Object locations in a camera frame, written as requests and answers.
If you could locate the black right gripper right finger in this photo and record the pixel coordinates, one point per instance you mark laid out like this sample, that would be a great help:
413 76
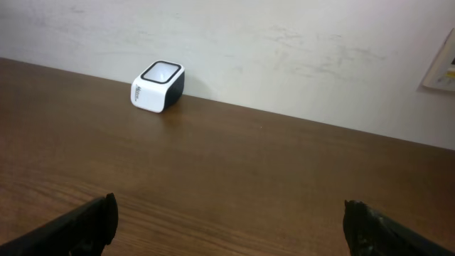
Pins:
370 233

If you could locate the white barcode scanner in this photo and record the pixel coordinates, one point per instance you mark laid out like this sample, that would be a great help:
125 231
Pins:
158 87

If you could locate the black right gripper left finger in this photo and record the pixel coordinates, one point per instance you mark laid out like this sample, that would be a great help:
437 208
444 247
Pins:
85 230

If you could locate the wall switch plate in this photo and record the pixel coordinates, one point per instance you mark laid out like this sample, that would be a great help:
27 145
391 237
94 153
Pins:
440 75

